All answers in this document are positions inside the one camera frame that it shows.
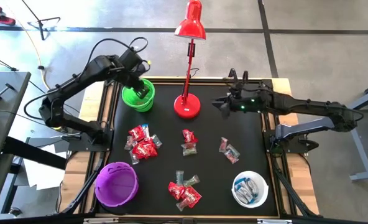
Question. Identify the grey metal table frame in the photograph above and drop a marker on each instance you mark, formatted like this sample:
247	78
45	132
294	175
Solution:
358	146

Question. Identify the green plastic bucket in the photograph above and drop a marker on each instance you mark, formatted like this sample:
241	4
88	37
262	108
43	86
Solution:
126	100

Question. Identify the black tripod stand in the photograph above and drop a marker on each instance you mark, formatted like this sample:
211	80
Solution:
41	25

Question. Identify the clear green candy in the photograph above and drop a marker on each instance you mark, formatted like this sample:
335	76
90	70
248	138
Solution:
189	151
191	180

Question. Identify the black metal beam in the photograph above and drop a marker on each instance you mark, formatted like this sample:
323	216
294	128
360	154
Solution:
31	152

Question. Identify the white plastic bucket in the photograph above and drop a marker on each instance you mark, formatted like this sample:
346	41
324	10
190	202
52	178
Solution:
235	199

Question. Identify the silver metal bracket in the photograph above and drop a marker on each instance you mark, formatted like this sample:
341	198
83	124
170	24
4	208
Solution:
274	221
101	220

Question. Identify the black table mat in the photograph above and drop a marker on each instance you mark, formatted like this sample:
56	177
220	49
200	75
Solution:
209	186

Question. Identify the red desk lamp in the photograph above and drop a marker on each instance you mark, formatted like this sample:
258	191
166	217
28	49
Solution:
187	107

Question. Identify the red candy packet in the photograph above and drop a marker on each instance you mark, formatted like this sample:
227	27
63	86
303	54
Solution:
140	151
175	190
151	147
191	196
189	136
137	133

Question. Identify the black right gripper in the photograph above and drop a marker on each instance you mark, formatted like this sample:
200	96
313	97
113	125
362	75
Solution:
249	99

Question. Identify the purple plastic bucket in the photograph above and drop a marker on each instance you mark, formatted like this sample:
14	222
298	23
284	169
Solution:
115	186

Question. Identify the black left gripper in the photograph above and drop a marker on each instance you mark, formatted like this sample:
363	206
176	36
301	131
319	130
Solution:
131	65

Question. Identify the white paper sheets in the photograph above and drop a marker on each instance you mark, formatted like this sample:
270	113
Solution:
44	177

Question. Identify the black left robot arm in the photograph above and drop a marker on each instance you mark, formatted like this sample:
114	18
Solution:
72	123

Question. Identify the black edge clamp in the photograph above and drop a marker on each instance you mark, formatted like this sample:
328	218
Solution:
232	74

